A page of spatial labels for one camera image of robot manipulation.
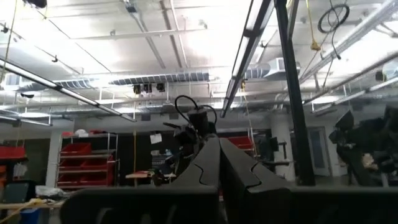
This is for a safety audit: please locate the black equipment stand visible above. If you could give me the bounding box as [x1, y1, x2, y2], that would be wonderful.
[328, 105, 398, 187]

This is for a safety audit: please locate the overhead light bar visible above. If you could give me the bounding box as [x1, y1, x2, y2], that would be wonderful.
[220, 0, 276, 118]

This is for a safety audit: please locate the black frame post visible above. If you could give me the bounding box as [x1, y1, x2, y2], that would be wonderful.
[274, 0, 317, 187]

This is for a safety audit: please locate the white paper sign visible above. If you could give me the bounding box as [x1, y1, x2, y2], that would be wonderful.
[149, 133, 164, 145]

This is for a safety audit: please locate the long ceiling light strip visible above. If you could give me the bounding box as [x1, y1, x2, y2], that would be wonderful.
[0, 57, 137, 123]

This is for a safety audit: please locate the wooden workbench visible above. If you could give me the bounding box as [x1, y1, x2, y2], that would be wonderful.
[0, 200, 65, 210]

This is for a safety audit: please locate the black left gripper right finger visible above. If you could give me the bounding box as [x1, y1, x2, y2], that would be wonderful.
[220, 138, 294, 224]

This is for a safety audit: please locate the shelf with red bins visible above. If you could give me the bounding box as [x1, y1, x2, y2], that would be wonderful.
[57, 132, 119, 190]

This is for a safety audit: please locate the black ceiling device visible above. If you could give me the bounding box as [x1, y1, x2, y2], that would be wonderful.
[22, 0, 48, 9]

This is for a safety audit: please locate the small blue container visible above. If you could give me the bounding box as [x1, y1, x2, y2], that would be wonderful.
[19, 207, 42, 224]

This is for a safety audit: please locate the white door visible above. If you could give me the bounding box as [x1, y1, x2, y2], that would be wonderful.
[307, 126, 331, 177]

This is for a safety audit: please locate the yellow hanging rope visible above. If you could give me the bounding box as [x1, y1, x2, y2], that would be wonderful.
[306, 0, 322, 52]

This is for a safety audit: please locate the ribbed ceiling air duct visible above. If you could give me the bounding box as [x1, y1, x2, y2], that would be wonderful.
[108, 72, 212, 86]

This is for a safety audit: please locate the red storage bin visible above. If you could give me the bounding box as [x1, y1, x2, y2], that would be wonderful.
[0, 145, 27, 161]
[228, 136, 254, 152]

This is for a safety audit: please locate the white column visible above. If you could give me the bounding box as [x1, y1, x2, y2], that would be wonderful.
[45, 130, 63, 187]

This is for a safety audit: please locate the black coiled cable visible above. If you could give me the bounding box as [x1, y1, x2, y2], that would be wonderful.
[317, 2, 351, 60]

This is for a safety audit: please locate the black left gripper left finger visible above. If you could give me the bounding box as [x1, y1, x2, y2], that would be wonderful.
[169, 136, 221, 189]

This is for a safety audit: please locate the grey ventilation box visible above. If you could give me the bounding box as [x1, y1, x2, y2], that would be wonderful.
[245, 57, 301, 80]

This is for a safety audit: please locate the small wooden table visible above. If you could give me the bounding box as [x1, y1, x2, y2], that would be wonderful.
[125, 170, 156, 187]

